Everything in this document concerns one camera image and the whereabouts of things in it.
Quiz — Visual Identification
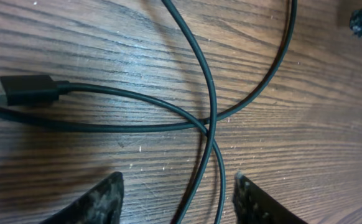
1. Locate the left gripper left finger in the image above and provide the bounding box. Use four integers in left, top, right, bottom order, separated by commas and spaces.
41, 172, 124, 224

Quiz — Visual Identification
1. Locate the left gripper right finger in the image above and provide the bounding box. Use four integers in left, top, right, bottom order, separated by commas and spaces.
233, 172, 307, 224

